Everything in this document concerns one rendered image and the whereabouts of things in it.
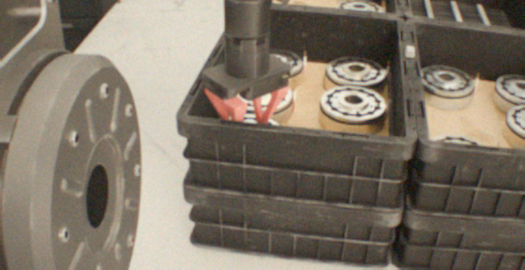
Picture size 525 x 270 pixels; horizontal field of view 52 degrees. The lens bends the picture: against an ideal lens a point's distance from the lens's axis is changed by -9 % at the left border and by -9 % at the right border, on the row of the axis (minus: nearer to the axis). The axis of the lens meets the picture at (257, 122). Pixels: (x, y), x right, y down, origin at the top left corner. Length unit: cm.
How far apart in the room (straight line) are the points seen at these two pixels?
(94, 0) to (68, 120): 209
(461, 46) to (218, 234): 54
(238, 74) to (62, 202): 52
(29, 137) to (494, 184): 62
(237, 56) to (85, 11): 167
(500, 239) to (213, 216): 40
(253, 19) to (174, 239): 36
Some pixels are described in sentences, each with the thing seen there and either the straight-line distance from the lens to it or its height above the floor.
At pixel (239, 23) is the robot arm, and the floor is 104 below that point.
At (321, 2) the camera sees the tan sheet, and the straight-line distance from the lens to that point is 136.
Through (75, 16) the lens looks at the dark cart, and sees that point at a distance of 238.
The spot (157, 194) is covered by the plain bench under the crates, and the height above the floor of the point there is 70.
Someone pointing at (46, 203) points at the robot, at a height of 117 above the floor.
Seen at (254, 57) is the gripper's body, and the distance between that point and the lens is 72.
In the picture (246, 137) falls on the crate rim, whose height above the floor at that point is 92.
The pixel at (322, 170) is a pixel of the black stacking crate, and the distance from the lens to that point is 73.
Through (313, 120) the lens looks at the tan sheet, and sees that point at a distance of 90.
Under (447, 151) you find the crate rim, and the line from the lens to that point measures 70.
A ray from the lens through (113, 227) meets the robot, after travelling 31.
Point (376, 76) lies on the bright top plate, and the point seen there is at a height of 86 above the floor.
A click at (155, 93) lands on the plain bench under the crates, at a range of 125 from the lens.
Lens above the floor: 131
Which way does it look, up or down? 33 degrees down
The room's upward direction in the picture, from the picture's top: straight up
